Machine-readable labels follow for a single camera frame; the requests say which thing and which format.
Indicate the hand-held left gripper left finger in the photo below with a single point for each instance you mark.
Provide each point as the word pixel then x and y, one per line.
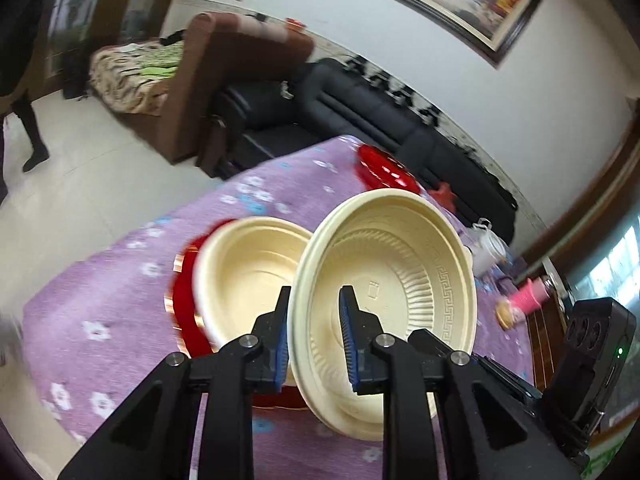
pixel 281 355

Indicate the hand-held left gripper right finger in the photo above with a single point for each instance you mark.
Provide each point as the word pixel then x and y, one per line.
pixel 350 340

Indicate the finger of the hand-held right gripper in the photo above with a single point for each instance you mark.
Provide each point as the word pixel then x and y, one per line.
pixel 425 341

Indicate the cream plastic bowl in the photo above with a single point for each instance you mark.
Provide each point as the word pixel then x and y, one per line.
pixel 400 260
pixel 245 270

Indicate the wooden cabinet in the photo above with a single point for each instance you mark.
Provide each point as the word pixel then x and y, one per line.
pixel 545 340

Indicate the round bread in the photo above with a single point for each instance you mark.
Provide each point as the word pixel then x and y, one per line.
pixel 505 316

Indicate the pink cup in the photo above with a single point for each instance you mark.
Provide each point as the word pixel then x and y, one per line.
pixel 527 300

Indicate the white jug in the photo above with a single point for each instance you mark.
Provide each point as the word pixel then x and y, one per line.
pixel 487 252

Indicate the red star-shaped object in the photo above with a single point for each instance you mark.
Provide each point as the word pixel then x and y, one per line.
pixel 444 195

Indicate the purple floral tablecloth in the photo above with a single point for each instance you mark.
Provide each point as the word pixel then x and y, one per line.
pixel 150 260

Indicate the far red plate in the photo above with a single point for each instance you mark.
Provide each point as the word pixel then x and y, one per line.
pixel 385 170

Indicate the black leather sofa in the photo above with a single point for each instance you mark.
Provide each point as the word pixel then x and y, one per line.
pixel 350 105

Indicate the brown armchair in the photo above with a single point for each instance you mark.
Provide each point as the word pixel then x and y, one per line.
pixel 200 70

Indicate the patterned blanket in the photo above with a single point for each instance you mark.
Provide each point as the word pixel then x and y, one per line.
pixel 125 75

